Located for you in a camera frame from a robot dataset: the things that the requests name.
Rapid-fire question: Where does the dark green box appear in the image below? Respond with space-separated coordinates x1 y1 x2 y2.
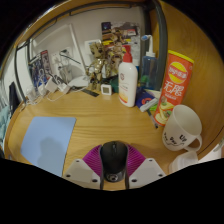
110 75 121 94

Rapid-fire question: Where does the blue spray bottle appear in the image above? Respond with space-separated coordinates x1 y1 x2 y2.
139 34 158 90

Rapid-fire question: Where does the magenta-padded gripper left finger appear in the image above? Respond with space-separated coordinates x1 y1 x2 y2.
63 143 103 190

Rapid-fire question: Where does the dark grey metal desk frame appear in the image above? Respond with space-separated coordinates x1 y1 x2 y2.
13 0 169 104

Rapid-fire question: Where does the white red-capped lotion bottle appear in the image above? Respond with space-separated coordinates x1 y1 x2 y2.
118 44 139 108

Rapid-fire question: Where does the clear plastic food container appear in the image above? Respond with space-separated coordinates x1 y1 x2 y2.
168 150 200 174

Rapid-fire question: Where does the black ruler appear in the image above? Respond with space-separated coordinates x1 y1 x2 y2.
81 88 100 98

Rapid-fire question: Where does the teal cloth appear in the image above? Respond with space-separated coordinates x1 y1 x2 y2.
0 106 11 151

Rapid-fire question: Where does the white mug with face print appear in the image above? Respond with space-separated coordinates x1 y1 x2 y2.
162 104 203 153

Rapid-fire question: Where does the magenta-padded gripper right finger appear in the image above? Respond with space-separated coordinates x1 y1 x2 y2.
124 143 167 190

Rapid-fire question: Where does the brown robot figurine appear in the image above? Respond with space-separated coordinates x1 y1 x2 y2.
103 28 126 79

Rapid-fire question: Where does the white desk lamp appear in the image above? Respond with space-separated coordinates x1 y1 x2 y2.
31 23 91 88

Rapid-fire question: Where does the blue packet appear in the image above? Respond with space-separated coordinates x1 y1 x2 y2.
134 88 159 113

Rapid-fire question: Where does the white charger block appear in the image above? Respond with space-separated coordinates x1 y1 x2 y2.
44 77 59 94

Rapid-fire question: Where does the small white desk clock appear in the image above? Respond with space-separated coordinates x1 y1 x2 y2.
100 83 113 96

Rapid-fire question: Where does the dark blue model kit box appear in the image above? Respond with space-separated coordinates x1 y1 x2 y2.
29 49 53 88

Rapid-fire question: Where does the colourful model box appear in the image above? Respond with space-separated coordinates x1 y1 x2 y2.
100 20 142 66

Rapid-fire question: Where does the black computer mouse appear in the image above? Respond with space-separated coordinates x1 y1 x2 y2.
99 140 130 184

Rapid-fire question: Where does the clear jar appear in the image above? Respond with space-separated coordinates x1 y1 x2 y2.
25 85 39 102

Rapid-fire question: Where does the golden robot figurine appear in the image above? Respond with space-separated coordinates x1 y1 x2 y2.
85 41 108 91

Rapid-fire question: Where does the white wall-mounted box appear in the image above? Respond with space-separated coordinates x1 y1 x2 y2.
83 39 101 66

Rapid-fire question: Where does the red chip canister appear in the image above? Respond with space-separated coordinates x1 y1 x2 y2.
153 49 195 127

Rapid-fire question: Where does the black hanging bag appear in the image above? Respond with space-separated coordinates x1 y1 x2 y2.
8 81 21 118

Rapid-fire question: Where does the light blue mouse pad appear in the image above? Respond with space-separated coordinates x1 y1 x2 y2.
19 115 78 178

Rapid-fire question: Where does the white power strip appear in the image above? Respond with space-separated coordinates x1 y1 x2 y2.
57 82 72 95

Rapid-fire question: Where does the black pen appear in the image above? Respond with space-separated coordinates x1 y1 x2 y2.
146 109 160 129

